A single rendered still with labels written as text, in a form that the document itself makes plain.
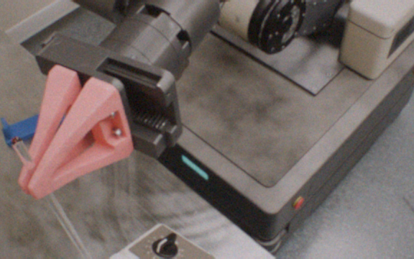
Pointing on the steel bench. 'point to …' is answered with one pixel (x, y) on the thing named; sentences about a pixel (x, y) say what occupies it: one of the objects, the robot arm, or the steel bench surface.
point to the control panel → (141, 250)
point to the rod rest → (21, 129)
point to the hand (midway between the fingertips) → (35, 181)
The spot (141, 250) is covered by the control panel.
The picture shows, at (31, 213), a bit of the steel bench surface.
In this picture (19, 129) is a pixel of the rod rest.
